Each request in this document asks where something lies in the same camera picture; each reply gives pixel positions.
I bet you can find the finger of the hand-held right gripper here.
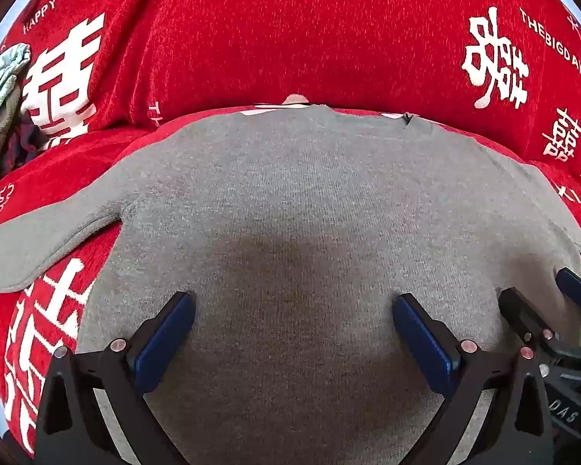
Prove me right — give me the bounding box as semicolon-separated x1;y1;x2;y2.
498;287;562;357
555;267;581;315

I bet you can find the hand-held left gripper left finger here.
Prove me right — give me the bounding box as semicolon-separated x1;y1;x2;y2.
33;291;198;465

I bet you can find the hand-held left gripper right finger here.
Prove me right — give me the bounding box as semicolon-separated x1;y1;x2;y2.
392;293;555;465

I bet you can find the grey knit sweater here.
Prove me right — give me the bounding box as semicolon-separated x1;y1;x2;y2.
0;104;581;465

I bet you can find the dark plaid cloth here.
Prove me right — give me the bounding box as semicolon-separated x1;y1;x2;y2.
2;115;45;171

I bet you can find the pale green patterned cloth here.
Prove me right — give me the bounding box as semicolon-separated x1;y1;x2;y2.
0;43;32;146

